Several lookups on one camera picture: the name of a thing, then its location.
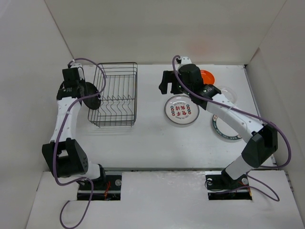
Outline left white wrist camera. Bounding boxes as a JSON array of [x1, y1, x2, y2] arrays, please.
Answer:
[[67, 59, 83, 70]]

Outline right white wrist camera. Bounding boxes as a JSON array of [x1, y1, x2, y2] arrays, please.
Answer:
[[176, 56, 192, 65]]

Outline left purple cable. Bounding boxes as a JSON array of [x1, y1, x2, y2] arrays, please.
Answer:
[[52, 57, 108, 227]]

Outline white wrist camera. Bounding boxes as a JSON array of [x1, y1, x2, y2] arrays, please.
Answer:
[[176, 56, 192, 65], [67, 59, 83, 70]]

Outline white plate red characters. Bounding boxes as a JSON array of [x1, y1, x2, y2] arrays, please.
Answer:
[[164, 95, 200, 125]]

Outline black plate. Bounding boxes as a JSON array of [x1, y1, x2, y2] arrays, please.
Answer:
[[83, 82, 101, 110]]

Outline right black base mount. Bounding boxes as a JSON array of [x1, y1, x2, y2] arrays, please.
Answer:
[[204, 173, 252, 200]]

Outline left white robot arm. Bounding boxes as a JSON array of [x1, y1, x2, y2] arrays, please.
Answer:
[[42, 64, 107, 189]]

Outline orange plate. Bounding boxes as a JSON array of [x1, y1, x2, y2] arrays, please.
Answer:
[[200, 70, 215, 84]]

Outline white plate green rim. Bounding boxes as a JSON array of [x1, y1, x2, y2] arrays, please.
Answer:
[[212, 115, 242, 141]]

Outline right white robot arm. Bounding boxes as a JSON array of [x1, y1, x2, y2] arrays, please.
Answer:
[[159, 63, 278, 189]]

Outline clear glass plate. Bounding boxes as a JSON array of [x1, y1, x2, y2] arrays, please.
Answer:
[[219, 86, 237, 104]]

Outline grey wire dish rack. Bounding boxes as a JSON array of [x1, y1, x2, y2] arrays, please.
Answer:
[[88, 62, 138, 127]]

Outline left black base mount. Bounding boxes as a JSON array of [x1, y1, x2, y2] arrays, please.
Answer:
[[77, 173, 122, 201]]

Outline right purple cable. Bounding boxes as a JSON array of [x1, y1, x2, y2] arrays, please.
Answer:
[[172, 54, 292, 201]]

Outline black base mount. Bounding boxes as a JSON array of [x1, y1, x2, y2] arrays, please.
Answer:
[[204, 173, 252, 200], [77, 173, 122, 201]]

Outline purple cable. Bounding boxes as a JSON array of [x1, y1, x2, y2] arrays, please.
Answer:
[[52, 57, 108, 227], [172, 54, 292, 201]]

